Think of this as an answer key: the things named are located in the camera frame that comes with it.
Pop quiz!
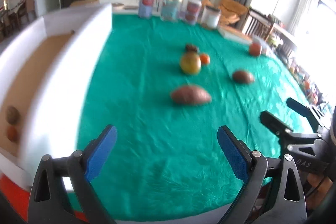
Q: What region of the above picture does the green tablecloth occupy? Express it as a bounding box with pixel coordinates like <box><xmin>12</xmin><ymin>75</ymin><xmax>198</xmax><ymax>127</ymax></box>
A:
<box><xmin>77</xmin><ymin>15</ymin><xmax>311</xmax><ymax>221</ymax></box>

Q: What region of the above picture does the white jar black lid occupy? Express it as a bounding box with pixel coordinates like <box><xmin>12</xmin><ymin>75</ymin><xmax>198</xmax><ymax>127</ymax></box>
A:
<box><xmin>201</xmin><ymin>5</ymin><xmax>221</xmax><ymax>30</ymax></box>

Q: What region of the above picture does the small tangerine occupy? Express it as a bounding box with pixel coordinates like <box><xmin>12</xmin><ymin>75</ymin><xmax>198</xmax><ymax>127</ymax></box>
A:
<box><xmin>199</xmin><ymin>53</ymin><xmax>211</xmax><ymax>65</ymax></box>
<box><xmin>6</xmin><ymin>125</ymin><xmax>19</xmax><ymax>143</ymax></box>

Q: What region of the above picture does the dark dried date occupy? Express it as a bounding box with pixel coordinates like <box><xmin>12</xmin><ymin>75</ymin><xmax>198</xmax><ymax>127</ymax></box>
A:
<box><xmin>185</xmin><ymin>44</ymin><xmax>199</xmax><ymax>53</ymax></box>

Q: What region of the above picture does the yellow-green pear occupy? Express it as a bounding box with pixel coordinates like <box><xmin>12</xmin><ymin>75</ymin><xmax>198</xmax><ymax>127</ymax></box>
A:
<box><xmin>179</xmin><ymin>52</ymin><xmax>202</xmax><ymax>75</ymax></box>

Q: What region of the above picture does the short sweet potato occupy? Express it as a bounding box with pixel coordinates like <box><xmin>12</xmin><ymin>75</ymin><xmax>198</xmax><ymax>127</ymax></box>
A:
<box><xmin>232</xmin><ymin>70</ymin><xmax>255</xmax><ymax>84</ymax></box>

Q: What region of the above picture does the white box with cardboard bottom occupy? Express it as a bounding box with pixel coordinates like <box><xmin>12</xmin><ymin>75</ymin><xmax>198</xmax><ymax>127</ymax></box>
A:
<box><xmin>1</xmin><ymin>4</ymin><xmax>112</xmax><ymax>191</ymax></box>

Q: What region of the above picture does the long sweet potato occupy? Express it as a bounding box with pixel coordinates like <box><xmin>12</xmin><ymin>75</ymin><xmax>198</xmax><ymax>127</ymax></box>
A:
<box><xmin>170</xmin><ymin>85</ymin><xmax>212</xmax><ymax>105</ymax></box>

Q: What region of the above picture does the flat white box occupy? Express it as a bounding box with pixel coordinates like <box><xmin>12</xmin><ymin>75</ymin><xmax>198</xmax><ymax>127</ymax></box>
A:
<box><xmin>217</xmin><ymin>26</ymin><xmax>252</xmax><ymax>45</ymax></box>

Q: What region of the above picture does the clear glass jar teal label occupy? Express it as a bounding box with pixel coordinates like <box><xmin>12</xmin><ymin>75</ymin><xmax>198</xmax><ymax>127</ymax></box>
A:
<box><xmin>160</xmin><ymin>0</ymin><xmax>182</xmax><ymax>22</ymax></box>

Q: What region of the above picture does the small tangerine in box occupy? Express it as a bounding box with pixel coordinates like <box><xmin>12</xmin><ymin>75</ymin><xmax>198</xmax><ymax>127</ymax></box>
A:
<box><xmin>6</xmin><ymin>125</ymin><xmax>19</xmax><ymax>143</ymax></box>

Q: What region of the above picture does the tin can with red label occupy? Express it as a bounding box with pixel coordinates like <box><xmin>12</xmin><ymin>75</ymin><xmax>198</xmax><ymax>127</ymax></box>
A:
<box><xmin>138</xmin><ymin>0</ymin><xmax>154</xmax><ymax>19</ymax></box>

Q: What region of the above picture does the cardboard box on floor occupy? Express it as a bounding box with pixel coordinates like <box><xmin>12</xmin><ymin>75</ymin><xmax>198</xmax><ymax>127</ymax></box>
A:
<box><xmin>70</xmin><ymin>0</ymin><xmax>100</xmax><ymax>7</ymax></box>

